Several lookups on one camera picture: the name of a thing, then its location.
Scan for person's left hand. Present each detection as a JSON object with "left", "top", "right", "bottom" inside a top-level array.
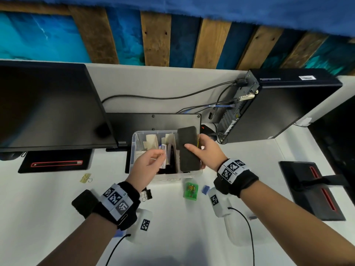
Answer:
[{"left": 126, "top": 149, "right": 167, "bottom": 192}]

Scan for person's right hand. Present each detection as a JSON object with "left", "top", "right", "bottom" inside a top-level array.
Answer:
[{"left": 184, "top": 134, "right": 229, "bottom": 173}]

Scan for black foam eraser block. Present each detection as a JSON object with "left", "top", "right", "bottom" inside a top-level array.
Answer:
[{"left": 177, "top": 126, "right": 202, "bottom": 173}]

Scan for person's right forearm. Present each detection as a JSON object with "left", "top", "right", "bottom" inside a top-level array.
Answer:
[{"left": 239, "top": 180, "right": 355, "bottom": 266}]

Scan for person's left forearm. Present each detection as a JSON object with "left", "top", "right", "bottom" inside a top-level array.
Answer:
[{"left": 36, "top": 212, "right": 131, "bottom": 266}]

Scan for beige card piece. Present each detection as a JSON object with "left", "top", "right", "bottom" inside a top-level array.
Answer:
[
  {"left": 161, "top": 132, "right": 176, "bottom": 146},
  {"left": 144, "top": 134, "right": 159, "bottom": 150}
]

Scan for clear plastic storage box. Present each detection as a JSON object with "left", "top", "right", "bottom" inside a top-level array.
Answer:
[{"left": 130, "top": 131, "right": 203, "bottom": 182}]

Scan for black flat panel with screws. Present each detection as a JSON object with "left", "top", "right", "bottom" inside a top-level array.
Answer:
[{"left": 106, "top": 112, "right": 202, "bottom": 149}]

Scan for green plastic case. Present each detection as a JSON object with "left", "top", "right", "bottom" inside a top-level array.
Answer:
[{"left": 183, "top": 182, "right": 199, "bottom": 200}]

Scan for black right wristband with markers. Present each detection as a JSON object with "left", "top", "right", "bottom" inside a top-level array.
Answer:
[{"left": 213, "top": 158, "right": 260, "bottom": 199}]

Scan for black wristband with markers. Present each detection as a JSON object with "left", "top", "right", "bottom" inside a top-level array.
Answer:
[
  {"left": 92, "top": 181, "right": 141, "bottom": 231},
  {"left": 213, "top": 158, "right": 260, "bottom": 199}
]

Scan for black left wristband with markers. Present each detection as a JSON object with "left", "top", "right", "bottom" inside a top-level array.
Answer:
[{"left": 92, "top": 181, "right": 141, "bottom": 231}]

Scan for black round foam pad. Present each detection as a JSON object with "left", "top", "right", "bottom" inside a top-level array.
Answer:
[{"left": 71, "top": 189, "right": 99, "bottom": 219}]

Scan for black desktop computer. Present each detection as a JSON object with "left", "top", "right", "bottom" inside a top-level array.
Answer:
[{"left": 216, "top": 68, "right": 343, "bottom": 144}]

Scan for black monitor base red stripe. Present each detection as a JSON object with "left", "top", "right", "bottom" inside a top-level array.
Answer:
[{"left": 18, "top": 149, "right": 92, "bottom": 174}]

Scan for black stand base red stripes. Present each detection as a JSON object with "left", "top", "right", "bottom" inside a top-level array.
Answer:
[{"left": 278, "top": 161, "right": 350, "bottom": 221}]

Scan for large black monitor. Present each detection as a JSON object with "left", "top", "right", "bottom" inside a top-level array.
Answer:
[{"left": 0, "top": 60, "right": 119, "bottom": 153}]

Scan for black monitor with dark screen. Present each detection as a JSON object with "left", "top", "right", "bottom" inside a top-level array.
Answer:
[{"left": 307, "top": 102, "right": 355, "bottom": 189}]

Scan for blue cable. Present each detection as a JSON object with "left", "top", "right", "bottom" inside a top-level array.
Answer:
[{"left": 182, "top": 103, "right": 237, "bottom": 114}]

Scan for long black cable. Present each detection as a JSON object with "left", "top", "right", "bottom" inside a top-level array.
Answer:
[{"left": 101, "top": 80, "right": 246, "bottom": 106}]

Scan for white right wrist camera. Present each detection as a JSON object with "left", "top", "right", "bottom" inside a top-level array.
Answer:
[{"left": 208, "top": 187, "right": 250, "bottom": 247}]

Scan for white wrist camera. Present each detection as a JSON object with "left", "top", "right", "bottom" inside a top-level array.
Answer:
[
  {"left": 208, "top": 187, "right": 250, "bottom": 247},
  {"left": 126, "top": 208, "right": 153, "bottom": 244}
]

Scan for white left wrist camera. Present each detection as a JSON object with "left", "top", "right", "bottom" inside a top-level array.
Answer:
[{"left": 126, "top": 208, "right": 153, "bottom": 244}]

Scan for black left wrist camera cable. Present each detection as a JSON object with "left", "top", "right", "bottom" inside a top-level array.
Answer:
[{"left": 105, "top": 233, "right": 131, "bottom": 266}]

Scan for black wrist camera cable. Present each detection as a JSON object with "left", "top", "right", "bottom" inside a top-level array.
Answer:
[
  {"left": 227, "top": 207, "right": 256, "bottom": 266},
  {"left": 105, "top": 233, "right": 131, "bottom": 266}
]

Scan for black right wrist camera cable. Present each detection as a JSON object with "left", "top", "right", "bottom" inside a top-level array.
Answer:
[{"left": 227, "top": 207, "right": 256, "bottom": 266}]

